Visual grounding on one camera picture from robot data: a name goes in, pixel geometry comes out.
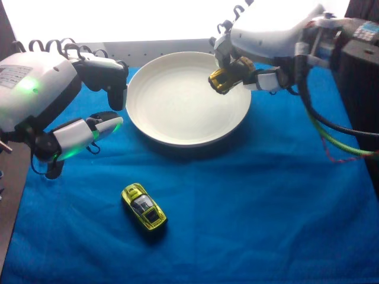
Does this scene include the thin red wire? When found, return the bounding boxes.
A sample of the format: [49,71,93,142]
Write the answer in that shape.
[321,135,379,164]

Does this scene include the thick black cable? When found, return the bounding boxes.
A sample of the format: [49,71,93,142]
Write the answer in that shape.
[297,54,379,137]

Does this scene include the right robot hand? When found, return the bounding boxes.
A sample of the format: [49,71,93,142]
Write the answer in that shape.
[208,0,325,95]

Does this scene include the blue cloth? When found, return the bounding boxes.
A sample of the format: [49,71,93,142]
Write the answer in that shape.
[0,60,379,284]

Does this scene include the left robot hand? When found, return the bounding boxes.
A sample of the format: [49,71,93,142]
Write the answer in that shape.
[0,37,130,180]

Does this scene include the yellow toy car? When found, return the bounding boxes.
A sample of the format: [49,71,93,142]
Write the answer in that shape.
[208,56,256,95]

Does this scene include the green toy car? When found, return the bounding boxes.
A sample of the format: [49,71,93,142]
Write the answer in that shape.
[120,183,169,233]

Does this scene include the green cable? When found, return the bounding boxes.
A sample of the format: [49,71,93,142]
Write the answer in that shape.
[306,109,379,158]

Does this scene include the white round plate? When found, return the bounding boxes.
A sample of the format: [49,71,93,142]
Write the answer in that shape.
[126,51,252,147]

